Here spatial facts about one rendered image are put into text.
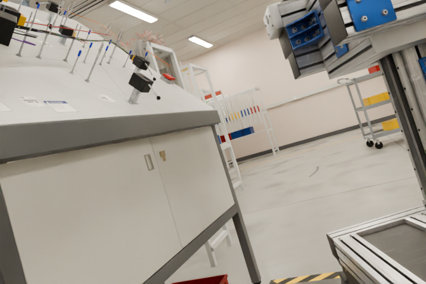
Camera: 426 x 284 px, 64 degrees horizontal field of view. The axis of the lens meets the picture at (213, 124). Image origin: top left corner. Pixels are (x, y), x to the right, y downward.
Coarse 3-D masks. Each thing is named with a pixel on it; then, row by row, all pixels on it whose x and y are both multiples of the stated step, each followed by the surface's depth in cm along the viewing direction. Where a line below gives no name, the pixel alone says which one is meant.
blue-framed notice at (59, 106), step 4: (48, 104) 86; (52, 104) 87; (56, 104) 88; (60, 104) 89; (64, 104) 90; (68, 104) 92; (52, 108) 85; (56, 108) 86; (60, 108) 87; (64, 108) 88; (68, 108) 89; (72, 108) 90; (56, 112) 84; (60, 112) 85; (64, 112) 86; (68, 112) 87
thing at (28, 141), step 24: (96, 120) 91; (120, 120) 100; (144, 120) 111; (168, 120) 124; (192, 120) 142; (216, 120) 166; (0, 144) 65; (24, 144) 70; (48, 144) 75; (72, 144) 81; (96, 144) 90
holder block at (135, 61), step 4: (136, 56) 148; (140, 56) 150; (136, 60) 148; (140, 60) 146; (144, 60) 146; (136, 64) 148; (140, 64) 146; (144, 64) 147; (148, 64) 149; (140, 68) 147; (144, 68) 148
